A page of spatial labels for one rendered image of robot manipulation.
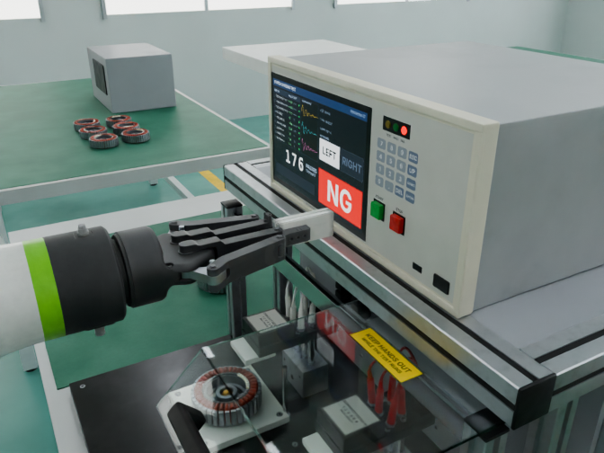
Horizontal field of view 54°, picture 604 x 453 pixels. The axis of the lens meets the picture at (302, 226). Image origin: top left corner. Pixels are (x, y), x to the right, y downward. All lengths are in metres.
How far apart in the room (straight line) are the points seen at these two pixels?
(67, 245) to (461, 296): 0.38
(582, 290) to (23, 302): 0.57
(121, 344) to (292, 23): 4.94
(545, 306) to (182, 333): 0.78
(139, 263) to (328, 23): 5.64
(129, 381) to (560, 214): 0.77
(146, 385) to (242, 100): 4.85
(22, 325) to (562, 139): 0.53
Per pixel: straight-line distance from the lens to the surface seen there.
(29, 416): 2.34
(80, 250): 0.55
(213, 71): 5.64
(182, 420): 0.59
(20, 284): 0.54
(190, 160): 2.27
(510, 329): 0.63
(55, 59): 5.29
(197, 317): 1.29
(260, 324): 0.95
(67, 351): 1.26
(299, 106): 0.83
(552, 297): 0.70
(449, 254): 0.62
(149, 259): 0.56
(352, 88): 0.71
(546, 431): 0.69
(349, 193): 0.75
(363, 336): 0.68
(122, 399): 1.08
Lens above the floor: 1.46
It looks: 25 degrees down
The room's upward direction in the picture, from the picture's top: straight up
